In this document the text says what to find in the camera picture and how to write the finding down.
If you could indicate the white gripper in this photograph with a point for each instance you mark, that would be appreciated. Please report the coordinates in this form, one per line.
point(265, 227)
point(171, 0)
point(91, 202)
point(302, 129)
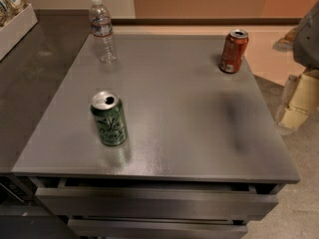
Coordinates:
point(307, 39)

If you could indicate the red coke can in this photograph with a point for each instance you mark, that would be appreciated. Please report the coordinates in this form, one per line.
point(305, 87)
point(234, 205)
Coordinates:
point(234, 47)

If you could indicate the snack bags in box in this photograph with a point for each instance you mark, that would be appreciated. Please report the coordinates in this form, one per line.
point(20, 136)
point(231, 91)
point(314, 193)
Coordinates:
point(9, 9)

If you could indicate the grey metal drawer cabinet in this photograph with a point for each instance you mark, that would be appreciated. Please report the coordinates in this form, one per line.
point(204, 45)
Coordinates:
point(202, 158)

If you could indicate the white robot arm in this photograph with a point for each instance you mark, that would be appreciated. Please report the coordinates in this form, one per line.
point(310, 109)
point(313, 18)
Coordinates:
point(306, 45)

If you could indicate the clear plastic water bottle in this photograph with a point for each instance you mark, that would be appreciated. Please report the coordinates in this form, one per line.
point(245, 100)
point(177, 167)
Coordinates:
point(102, 30)

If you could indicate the green soda can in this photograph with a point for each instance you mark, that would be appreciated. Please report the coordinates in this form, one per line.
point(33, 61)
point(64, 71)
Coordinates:
point(108, 112)

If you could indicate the white snack box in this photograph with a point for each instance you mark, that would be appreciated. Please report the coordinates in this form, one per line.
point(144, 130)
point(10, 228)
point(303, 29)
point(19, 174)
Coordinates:
point(16, 29)

